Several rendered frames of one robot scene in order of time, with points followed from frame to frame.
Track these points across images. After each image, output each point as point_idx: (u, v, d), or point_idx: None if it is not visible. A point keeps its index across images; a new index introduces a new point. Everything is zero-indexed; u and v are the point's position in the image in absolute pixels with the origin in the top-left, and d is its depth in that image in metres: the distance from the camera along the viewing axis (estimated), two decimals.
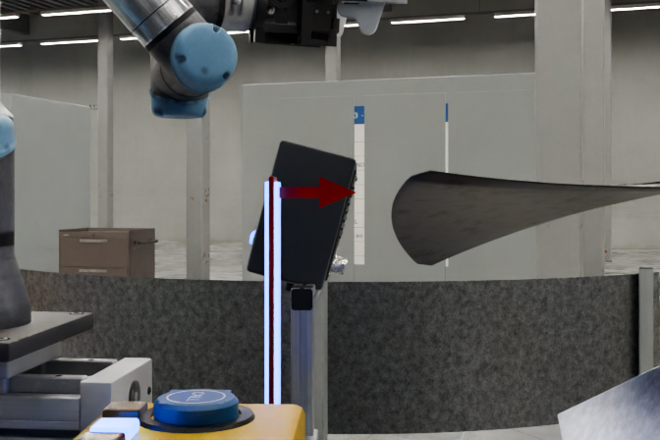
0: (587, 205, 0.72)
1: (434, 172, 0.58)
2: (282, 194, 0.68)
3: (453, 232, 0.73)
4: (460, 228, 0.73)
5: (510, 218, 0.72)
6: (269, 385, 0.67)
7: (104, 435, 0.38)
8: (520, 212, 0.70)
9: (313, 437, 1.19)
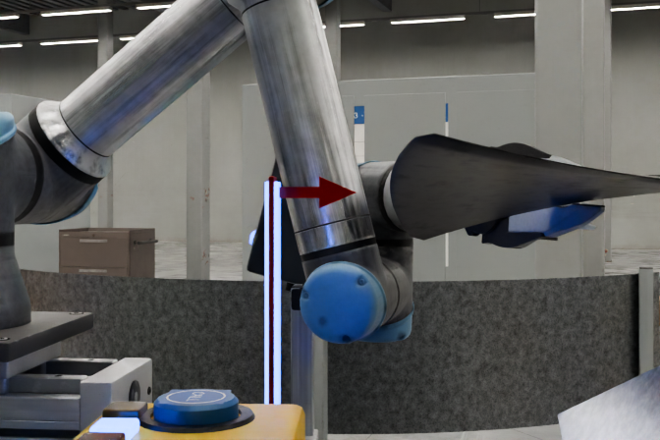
0: (586, 195, 0.72)
1: (438, 136, 0.58)
2: (282, 194, 0.68)
3: (449, 206, 0.73)
4: (457, 203, 0.73)
5: (508, 198, 0.72)
6: (269, 385, 0.67)
7: (104, 435, 0.38)
8: (518, 192, 0.70)
9: (313, 437, 1.19)
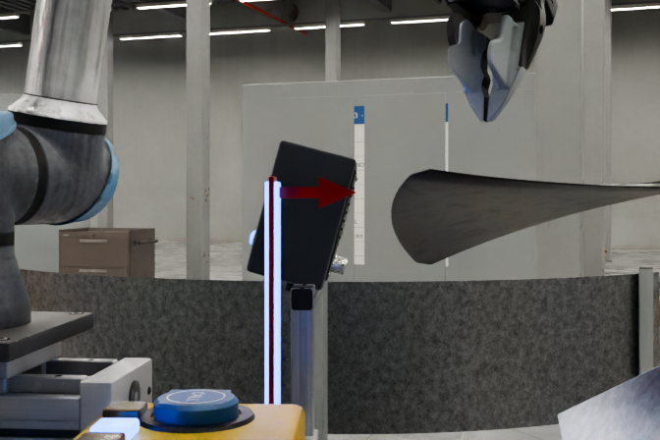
0: None
1: None
2: (282, 194, 0.68)
3: None
4: None
5: None
6: (269, 385, 0.67)
7: (104, 435, 0.38)
8: None
9: (313, 437, 1.19)
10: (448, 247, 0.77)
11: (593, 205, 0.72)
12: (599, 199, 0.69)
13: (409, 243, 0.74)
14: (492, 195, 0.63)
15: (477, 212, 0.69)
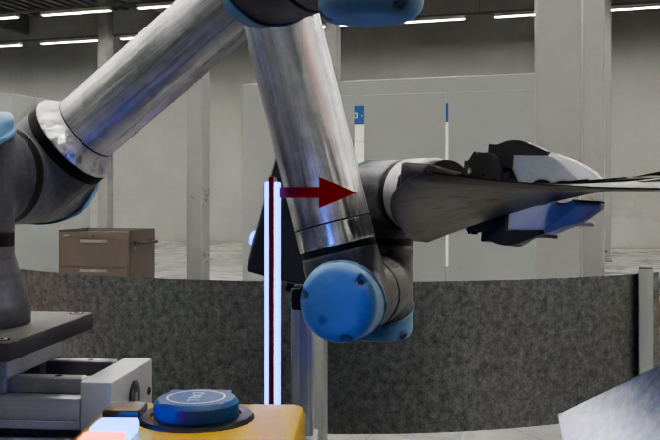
0: None
1: None
2: (282, 194, 0.68)
3: None
4: None
5: None
6: (269, 385, 0.67)
7: (104, 435, 0.38)
8: None
9: (313, 437, 1.19)
10: (445, 228, 0.77)
11: (592, 192, 0.72)
12: None
13: (406, 225, 0.74)
14: (492, 192, 0.63)
15: (476, 201, 0.69)
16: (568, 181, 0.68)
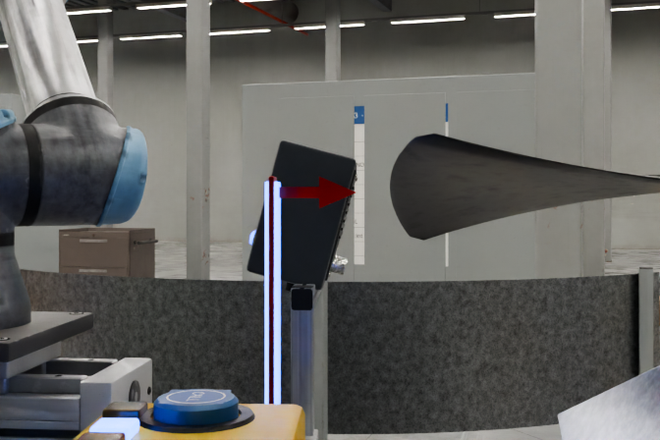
0: None
1: None
2: (282, 194, 0.68)
3: None
4: None
5: None
6: (269, 385, 0.67)
7: (104, 435, 0.38)
8: None
9: (313, 437, 1.19)
10: (442, 224, 0.77)
11: (591, 196, 0.72)
12: (598, 190, 0.69)
13: (404, 213, 0.74)
14: (492, 170, 0.63)
15: (476, 189, 0.69)
16: None
